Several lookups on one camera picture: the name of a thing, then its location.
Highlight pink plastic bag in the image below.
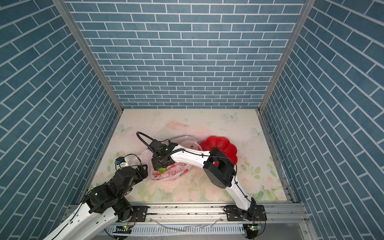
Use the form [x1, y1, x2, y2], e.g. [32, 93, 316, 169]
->
[137, 132, 202, 182]

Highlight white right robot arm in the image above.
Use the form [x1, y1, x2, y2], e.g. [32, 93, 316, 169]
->
[146, 140, 256, 211]

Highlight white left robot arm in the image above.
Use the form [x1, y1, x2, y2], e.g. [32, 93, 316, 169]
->
[45, 165, 148, 240]

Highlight red flower-shaped plate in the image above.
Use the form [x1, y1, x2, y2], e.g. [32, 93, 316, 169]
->
[200, 136, 238, 165]

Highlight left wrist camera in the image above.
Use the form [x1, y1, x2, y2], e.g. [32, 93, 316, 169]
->
[115, 157, 130, 170]

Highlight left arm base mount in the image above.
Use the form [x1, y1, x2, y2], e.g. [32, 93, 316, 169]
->
[119, 206, 149, 223]

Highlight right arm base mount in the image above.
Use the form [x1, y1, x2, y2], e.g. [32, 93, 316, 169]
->
[224, 205, 267, 222]

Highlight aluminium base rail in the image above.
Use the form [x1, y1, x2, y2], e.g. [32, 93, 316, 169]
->
[99, 203, 317, 240]

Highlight aluminium corner post left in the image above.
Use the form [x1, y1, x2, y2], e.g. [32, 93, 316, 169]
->
[52, 0, 124, 114]

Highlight aluminium corner post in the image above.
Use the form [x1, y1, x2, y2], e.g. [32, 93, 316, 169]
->
[52, 0, 124, 114]
[259, 0, 316, 113]

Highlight aluminium corner post right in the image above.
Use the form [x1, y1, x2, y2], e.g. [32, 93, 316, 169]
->
[259, 0, 316, 113]

